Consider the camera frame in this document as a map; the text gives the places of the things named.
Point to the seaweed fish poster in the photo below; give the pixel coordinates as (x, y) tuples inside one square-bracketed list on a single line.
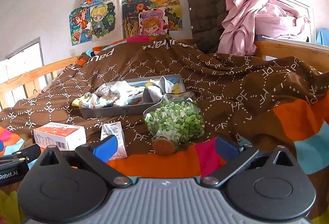
[(131, 18)]

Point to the small white box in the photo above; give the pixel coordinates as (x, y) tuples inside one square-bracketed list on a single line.
[(114, 134)]

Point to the yellow blue striped cloth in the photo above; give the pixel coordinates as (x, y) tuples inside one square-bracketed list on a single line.
[(150, 82)]

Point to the brown printed blanket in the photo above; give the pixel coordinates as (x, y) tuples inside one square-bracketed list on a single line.
[(231, 80)]

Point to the pink garment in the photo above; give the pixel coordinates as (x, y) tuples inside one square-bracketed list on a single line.
[(241, 23)]

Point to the pink blond character poster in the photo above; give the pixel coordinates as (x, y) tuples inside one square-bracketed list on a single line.
[(153, 24)]

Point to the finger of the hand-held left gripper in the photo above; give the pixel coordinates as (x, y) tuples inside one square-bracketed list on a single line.
[(32, 152)]

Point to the brown quilted jacket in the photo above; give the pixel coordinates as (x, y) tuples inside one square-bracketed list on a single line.
[(208, 8)]

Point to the grey sock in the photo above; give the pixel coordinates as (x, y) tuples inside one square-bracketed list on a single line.
[(150, 95)]

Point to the pastel patched sock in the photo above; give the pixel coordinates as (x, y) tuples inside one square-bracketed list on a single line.
[(90, 102)]

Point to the window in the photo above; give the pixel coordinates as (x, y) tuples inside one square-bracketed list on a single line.
[(23, 56)]

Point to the wooden bed end board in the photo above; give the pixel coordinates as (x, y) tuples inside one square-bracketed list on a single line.
[(282, 53)]

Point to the glass jar of green stars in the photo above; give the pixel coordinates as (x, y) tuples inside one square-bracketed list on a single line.
[(174, 123)]

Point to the orange-haired girl fish poster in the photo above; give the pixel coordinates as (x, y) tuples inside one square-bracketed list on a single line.
[(81, 26)]

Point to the wooden bed side rail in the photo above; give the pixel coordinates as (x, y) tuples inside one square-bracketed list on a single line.
[(38, 72)]

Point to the white red medicine box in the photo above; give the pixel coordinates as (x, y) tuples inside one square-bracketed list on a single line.
[(59, 136)]

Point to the white teal printed face mask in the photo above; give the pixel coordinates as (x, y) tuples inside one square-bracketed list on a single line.
[(123, 92)]

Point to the grey tray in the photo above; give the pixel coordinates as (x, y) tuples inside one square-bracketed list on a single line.
[(115, 110)]

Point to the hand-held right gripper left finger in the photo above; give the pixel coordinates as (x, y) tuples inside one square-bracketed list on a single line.
[(105, 148)]

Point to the orange landscape poster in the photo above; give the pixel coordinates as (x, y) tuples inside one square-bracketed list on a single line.
[(172, 8)]

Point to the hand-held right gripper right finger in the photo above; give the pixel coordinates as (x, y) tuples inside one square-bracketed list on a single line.
[(226, 148)]

